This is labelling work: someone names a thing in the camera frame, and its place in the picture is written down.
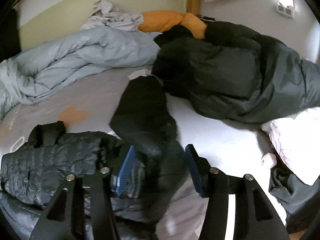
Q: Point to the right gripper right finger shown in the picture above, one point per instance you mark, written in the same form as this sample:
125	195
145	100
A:
255	216

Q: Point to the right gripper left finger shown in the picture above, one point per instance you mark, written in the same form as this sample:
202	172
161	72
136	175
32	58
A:
64	216

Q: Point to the black quilted puffer jacket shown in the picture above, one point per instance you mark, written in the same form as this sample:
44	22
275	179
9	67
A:
31	175

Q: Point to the dark grey garment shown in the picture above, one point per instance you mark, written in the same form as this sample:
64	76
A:
300	201

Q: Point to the small pink device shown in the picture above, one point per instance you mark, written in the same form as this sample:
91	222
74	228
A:
269	160

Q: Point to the white floral pillow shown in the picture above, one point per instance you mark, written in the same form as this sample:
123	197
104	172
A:
296	140

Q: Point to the dark green down coat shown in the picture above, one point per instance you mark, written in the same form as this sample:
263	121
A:
236	73

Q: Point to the light grey-blue duvet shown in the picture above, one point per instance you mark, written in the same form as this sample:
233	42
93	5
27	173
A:
35	74

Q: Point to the crumpled grey cloth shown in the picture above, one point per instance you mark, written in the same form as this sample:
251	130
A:
105	13

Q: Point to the orange pillow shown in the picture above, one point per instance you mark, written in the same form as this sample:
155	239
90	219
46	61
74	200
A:
163	20

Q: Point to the wall night light socket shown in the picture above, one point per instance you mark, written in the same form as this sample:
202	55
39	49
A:
286	8

